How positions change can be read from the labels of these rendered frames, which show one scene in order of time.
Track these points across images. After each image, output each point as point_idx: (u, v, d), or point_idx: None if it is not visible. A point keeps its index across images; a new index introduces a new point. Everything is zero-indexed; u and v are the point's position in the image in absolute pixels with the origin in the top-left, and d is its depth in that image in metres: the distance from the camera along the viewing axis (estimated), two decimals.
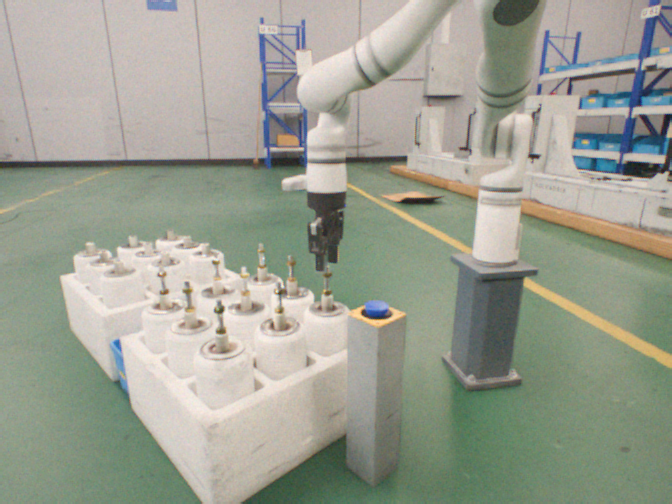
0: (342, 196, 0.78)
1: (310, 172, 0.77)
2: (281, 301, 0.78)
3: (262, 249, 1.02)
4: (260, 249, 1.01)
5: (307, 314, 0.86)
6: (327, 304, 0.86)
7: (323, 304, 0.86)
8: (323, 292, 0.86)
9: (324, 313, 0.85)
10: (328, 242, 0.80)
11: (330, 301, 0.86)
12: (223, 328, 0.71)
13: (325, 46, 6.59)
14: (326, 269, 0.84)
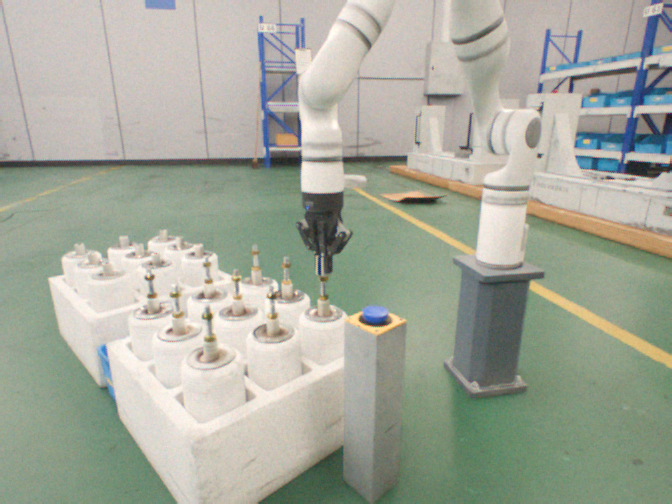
0: (303, 196, 0.74)
1: None
2: (274, 305, 0.74)
3: (256, 250, 0.97)
4: (254, 250, 0.97)
5: (302, 319, 0.82)
6: (324, 308, 0.82)
7: (319, 309, 0.82)
8: (325, 295, 0.83)
9: (320, 318, 0.81)
10: (313, 243, 0.79)
11: (327, 305, 0.82)
12: (212, 335, 0.67)
13: None
14: None
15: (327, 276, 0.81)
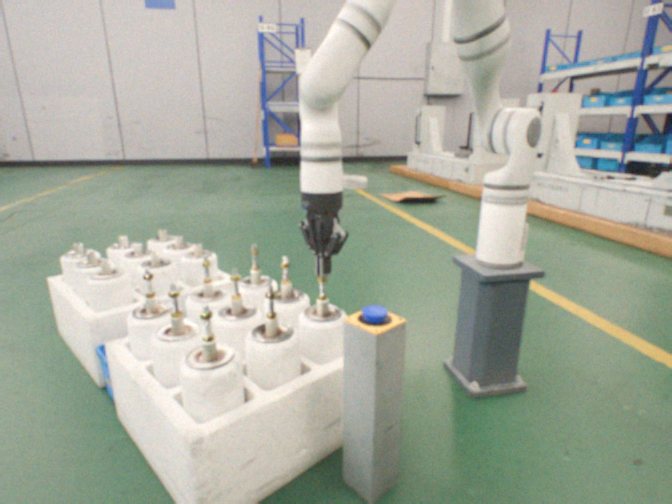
0: (301, 196, 0.75)
1: None
2: (273, 305, 0.73)
3: (255, 250, 0.97)
4: (253, 250, 0.97)
5: (301, 319, 0.81)
6: (323, 308, 0.81)
7: (318, 308, 0.82)
8: (323, 299, 0.81)
9: (319, 318, 0.80)
10: (312, 242, 0.79)
11: (326, 305, 0.82)
12: (211, 335, 0.66)
13: None
14: None
15: (319, 278, 0.80)
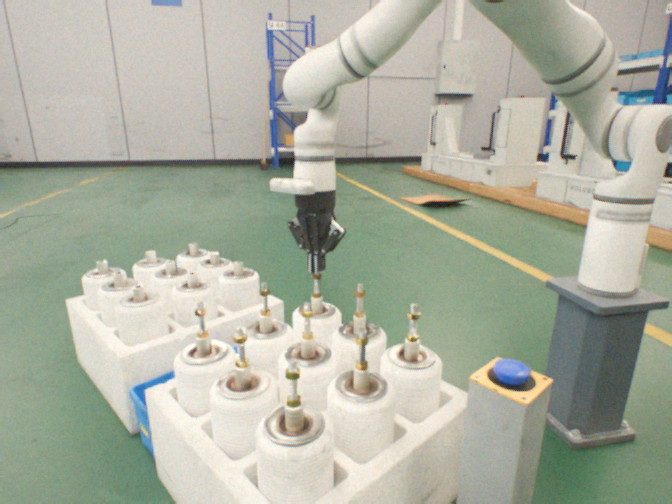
0: None
1: (321, 171, 0.73)
2: (365, 353, 0.58)
3: (317, 274, 0.82)
4: (315, 274, 0.82)
5: (385, 362, 0.67)
6: (413, 351, 0.66)
7: (407, 351, 0.67)
8: (412, 340, 0.66)
9: (408, 364, 0.65)
10: (325, 240, 0.80)
11: (416, 348, 0.66)
12: (297, 398, 0.51)
13: None
14: (417, 308, 0.65)
15: (409, 314, 0.65)
